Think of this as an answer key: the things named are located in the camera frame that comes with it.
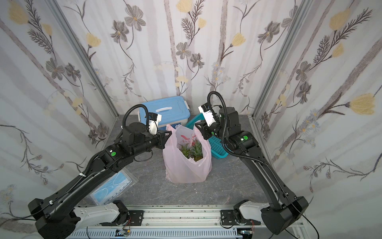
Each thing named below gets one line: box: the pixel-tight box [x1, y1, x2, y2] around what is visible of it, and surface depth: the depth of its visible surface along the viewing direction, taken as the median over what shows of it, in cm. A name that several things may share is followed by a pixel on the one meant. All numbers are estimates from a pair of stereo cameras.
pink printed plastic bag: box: [162, 124, 212, 184], surface depth 75 cm
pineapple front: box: [189, 139, 203, 162], surface depth 88 cm
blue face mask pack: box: [90, 167, 139, 206], surface depth 85 cm
